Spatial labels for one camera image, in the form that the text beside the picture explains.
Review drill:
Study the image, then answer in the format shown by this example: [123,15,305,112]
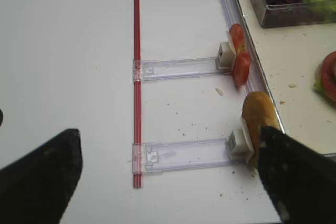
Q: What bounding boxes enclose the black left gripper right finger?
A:
[258,126,335,223]

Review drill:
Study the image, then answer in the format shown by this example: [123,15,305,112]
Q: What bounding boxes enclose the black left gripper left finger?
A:
[1,129,83,223]

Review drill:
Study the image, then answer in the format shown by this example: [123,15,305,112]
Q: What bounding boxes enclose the round meat slice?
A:
[332,60,336,80]

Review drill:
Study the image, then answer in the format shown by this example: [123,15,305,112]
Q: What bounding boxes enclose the bun base with lettuce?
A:
[313,64,335,106]

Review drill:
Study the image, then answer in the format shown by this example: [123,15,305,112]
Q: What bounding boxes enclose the tomato slice on stack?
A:
[321,51,335,101]

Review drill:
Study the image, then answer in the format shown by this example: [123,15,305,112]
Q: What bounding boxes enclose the standing tomato slices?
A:
[229,24,251,87]

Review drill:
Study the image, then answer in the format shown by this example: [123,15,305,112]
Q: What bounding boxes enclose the white pusher block lower left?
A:
[227,118,255,163]

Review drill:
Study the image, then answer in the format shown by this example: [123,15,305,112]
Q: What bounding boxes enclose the white pusher block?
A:
[227,118,255,163]
[216,42,236,70]

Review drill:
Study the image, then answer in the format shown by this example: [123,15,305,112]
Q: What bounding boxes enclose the bun bottom half standing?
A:
[242,91,281,168]

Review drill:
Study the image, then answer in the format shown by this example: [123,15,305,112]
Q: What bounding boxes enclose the clear pusher track lower left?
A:
[132,138,246,175]

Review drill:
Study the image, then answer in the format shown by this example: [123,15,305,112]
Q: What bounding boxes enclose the clear pusher track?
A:
[132,138,246,175]
[133,57,232,82]

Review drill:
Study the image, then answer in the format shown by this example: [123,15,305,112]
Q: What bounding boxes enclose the metal tray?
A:
[235,0,335,155]

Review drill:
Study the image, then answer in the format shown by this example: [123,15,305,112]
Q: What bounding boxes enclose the white pusher block upper left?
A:
[216,42,236,70]

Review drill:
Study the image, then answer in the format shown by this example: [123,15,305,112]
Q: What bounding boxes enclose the clear pusher track upper left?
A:
[133,57,232,82]

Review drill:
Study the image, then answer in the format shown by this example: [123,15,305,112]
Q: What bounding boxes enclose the clear long rail left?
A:
[218,0,270,94]

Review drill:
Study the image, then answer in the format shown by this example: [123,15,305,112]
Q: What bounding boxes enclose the red left guide rail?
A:
[133,0,143,189]

